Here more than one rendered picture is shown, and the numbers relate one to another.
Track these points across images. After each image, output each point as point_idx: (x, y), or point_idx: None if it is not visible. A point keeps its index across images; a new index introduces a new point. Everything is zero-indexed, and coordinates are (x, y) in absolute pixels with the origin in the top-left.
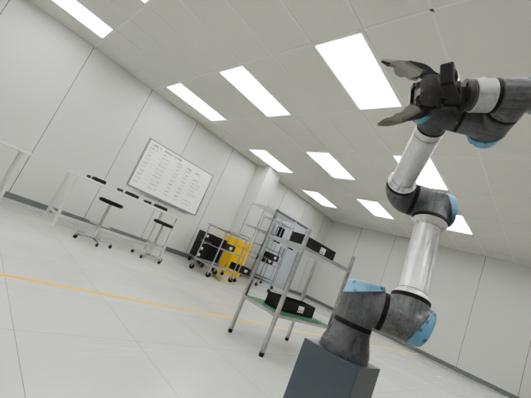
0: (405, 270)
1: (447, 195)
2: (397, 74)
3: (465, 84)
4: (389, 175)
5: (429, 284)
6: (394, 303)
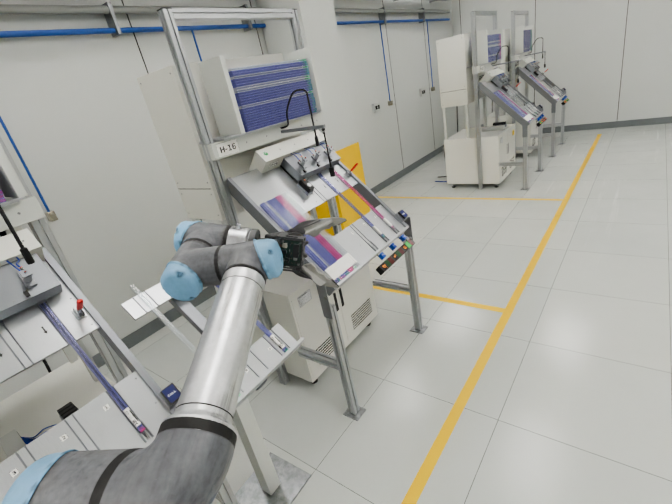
0: None
1: (74, 449)
2: (323, 226)
3: (258, 235)
4: (230, 425)
5: None
6: None
